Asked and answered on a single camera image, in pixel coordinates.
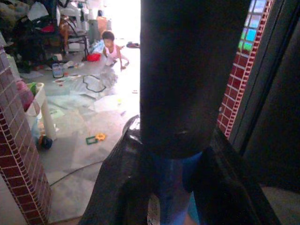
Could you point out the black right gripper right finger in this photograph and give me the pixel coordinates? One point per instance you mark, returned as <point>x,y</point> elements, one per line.
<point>225,187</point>

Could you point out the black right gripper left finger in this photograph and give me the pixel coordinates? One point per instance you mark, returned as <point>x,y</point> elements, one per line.
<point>117,178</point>

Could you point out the yellow gear toy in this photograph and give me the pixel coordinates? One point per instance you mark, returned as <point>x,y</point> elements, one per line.
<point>100,136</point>

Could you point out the dark blue and orange ball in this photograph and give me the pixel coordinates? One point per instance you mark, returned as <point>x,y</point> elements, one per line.
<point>45,142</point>

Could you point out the white plastic stool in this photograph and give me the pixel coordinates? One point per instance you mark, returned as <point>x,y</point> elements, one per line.
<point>45,112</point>

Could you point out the clear plastic container blue label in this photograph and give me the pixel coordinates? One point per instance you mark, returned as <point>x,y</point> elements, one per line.
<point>57,70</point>

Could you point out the red plastic bowl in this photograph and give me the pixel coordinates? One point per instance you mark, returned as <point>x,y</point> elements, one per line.
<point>93,57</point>

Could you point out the pink cloth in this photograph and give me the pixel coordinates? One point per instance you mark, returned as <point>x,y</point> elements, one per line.
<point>24,93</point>

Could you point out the small child in pink top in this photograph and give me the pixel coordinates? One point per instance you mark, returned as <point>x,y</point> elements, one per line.
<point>112,48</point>

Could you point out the black metal chair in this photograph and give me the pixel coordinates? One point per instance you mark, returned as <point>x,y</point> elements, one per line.
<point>77,37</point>

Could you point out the grey bin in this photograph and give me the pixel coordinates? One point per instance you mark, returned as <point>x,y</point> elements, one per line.
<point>93,30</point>

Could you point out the brown cardboard box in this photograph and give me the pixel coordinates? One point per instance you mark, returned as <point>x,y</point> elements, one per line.
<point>102,24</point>

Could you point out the black stroller with clothes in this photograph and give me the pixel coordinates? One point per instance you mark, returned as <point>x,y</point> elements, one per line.
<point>35,39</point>

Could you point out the glass block window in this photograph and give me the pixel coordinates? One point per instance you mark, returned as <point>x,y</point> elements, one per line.
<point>252,28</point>

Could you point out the white plastic chair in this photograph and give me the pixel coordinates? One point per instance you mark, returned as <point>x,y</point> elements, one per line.
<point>70,9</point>

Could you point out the green frame toy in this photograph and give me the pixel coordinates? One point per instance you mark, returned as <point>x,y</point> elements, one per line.
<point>88,140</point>

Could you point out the dark door frame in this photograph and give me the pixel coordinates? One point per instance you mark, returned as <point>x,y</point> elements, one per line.
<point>269,82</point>

